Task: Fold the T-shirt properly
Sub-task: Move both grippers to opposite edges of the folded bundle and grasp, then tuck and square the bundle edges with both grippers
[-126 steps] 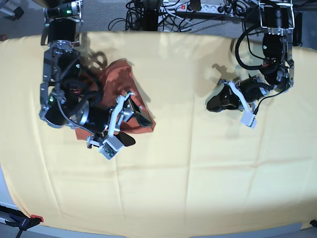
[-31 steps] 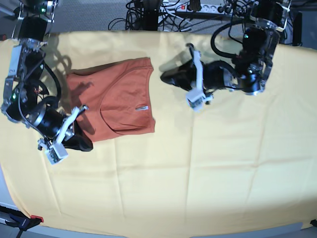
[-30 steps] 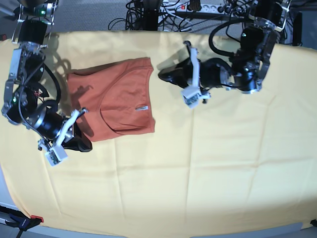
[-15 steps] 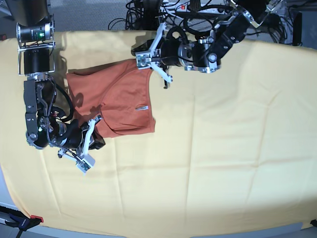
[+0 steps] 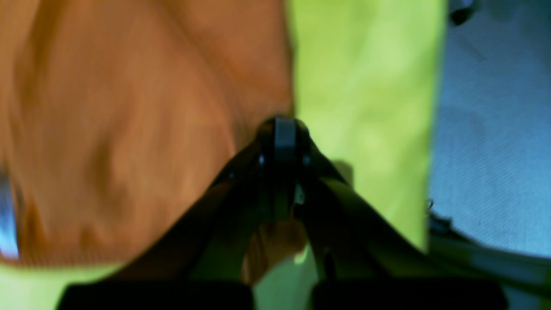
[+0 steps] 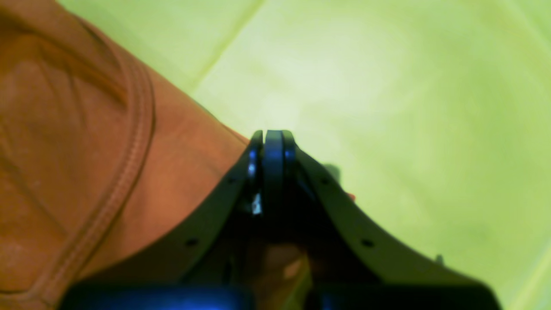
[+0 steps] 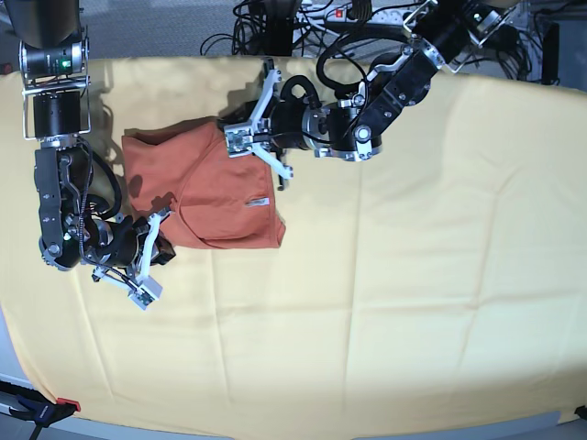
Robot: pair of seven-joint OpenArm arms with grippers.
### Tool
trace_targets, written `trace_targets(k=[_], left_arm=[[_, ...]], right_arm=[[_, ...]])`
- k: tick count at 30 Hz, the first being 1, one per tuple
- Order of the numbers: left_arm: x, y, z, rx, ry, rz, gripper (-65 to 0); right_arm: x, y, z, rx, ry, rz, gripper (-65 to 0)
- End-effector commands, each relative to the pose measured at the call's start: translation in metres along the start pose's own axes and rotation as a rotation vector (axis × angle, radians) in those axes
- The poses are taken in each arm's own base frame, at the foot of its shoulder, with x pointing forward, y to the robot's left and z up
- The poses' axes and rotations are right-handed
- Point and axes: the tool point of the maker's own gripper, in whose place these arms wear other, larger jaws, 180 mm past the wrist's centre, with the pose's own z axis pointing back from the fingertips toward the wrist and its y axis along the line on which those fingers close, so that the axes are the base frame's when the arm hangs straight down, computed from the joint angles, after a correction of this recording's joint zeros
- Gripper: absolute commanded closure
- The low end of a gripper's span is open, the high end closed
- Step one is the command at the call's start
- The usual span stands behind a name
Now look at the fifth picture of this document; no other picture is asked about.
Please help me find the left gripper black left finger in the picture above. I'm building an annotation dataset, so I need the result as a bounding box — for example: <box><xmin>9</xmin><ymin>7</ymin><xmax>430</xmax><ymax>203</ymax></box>
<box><xmin>57</xmin><ymin>118</ymin><xmax>281</xmax><ymax>310</ymax></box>

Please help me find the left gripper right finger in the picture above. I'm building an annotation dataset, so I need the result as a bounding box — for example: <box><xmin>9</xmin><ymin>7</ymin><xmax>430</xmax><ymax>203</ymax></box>
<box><xmin>280</xmin><ymin>118</ymin><xmax>508</xmax><ymax>310</ymax></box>

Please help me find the orange T-shirt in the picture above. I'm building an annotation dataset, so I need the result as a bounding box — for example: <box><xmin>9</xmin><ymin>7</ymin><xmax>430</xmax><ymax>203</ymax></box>
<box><xmin>1</xmin><ymin>0</ymin><xmax>293</xmax><ymax>269</ymax></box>

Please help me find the yellow table cloth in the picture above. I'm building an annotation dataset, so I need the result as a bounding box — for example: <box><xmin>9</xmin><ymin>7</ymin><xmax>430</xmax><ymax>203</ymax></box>
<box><xmin>1</xmin><ymin>0</ymin><xmax>446</xmax><ymax>310</ymax></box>

